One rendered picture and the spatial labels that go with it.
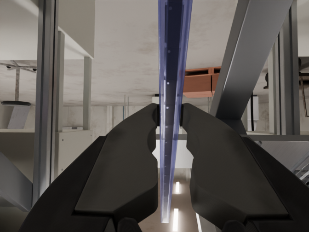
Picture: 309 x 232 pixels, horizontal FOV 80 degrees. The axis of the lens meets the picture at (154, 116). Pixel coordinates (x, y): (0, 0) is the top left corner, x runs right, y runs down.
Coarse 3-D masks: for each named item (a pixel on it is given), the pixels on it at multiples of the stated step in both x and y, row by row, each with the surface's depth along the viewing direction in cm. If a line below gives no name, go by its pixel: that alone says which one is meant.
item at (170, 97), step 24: (168, 0) 7; (192, 0) 7; (168, 24) 8; (168, 48) 9; (168, 72) 10; (168, 96) 11; (168, 120) 12; (168, 144) 14; (168, 168) 17; (168, 192) 21; (168, 216) 28
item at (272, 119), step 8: (272, 48) 66; (272, 56) 66; (272, 64) 66; (272, 72) 65; (272, 80) 65; (272, 88) 65; (272, 96) 65; (272, 104) 65; (272, 112) 65; (272, 120) 65; (272, 128) 65
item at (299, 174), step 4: (308, 164) 26; (304, 168) 26; (308, 168) 26; (300, 172) 27; (304, 172) 26; (308, 172) 26; (300, 176) 27; (304, 176) 26; (308, 176) 26; (304, 180) 27; (308, 180) 27
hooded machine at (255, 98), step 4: (256, 96) 611; (256, 100) 609; (248, 104) 611; (256, 104) 609; (248, 108) 610; (256, 108) 608; (248, 112) 610; (256, 112) 608; (248, 116) 609; (256, 116) 607; (248, 120) 612; (256, 120) 610; (248, 124) 614; (256, 124) 612; (248, 128) 617
